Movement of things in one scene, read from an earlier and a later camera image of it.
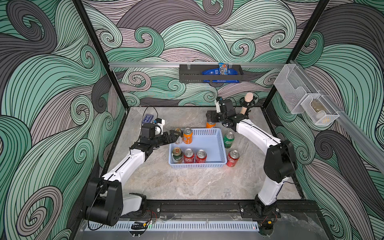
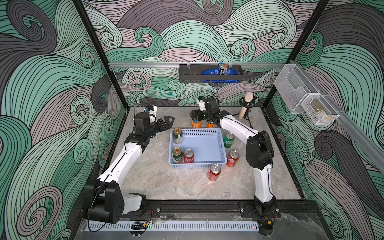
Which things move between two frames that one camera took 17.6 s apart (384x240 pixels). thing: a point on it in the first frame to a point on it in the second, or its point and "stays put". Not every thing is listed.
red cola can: x=232 y=157 stays put
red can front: x=201 y=156 to x=215 y=170
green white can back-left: x=180 y=139 stays put
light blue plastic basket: x=211 y=140 stays put
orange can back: x=187 y=136 to x=196 y=124
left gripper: x=165 y=136 to x=167 y=126
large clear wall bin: x=292 y=87 stays put
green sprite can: x=228 y=139 stays put
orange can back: x=208 y=126 stays put
